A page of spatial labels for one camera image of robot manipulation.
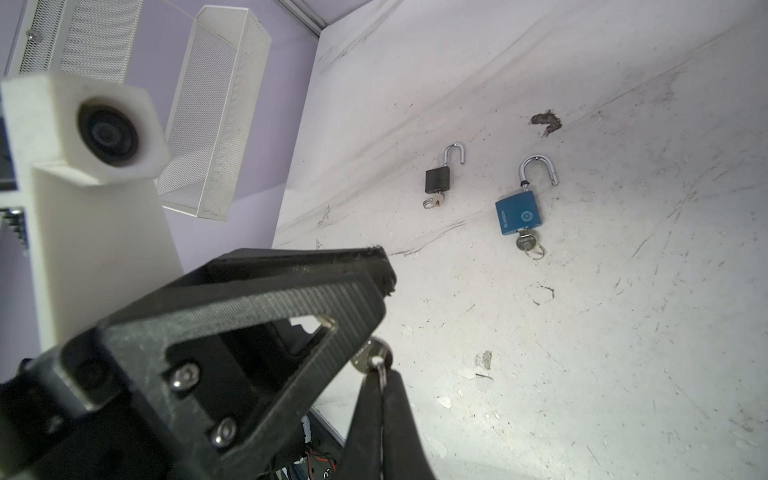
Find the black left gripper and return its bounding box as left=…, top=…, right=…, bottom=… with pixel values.
left=1, top=323, right=312, bottom=479

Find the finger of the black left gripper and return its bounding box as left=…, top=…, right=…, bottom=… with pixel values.
left=96, top=246, right=396, bottom=477

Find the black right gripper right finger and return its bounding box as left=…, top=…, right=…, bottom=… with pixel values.
left=382, top=370, right=436, bottom=480

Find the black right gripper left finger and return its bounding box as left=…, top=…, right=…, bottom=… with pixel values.
left=334, top=374, right=383, bottom=480

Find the small key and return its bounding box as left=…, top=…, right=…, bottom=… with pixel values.
left=350, top=336, right=393, bottom=391

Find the silver key with ring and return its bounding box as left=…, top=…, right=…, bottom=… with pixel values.
left=516, top=228, right=546, bottom=261

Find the black padlock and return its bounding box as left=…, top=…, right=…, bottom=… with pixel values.
left=422, top=142, right=466, bottom=210

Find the blue padlock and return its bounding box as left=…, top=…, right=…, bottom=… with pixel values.
left=495, top=155, right=559, bottom=235

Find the white mesh two-tier shelf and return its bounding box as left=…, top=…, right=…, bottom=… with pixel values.
left=1, top=1, right=271, bottom=221

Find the aluminium cage frame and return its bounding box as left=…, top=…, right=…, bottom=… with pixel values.
left=273, top=0, right=327, bottom=39

